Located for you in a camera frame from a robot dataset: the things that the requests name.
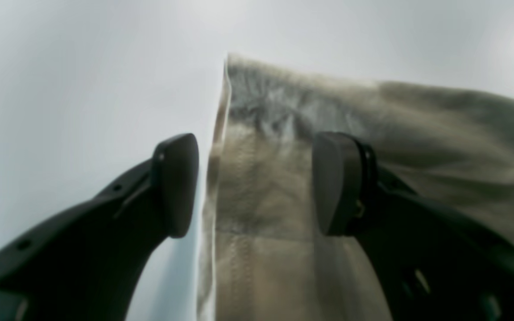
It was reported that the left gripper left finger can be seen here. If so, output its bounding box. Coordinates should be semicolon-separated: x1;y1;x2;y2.
0;133;199;321

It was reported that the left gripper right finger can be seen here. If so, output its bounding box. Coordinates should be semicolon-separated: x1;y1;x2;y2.
312;132;514;321

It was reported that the cream white T-shirt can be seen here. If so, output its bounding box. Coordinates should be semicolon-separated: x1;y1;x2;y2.
197;55;514;321

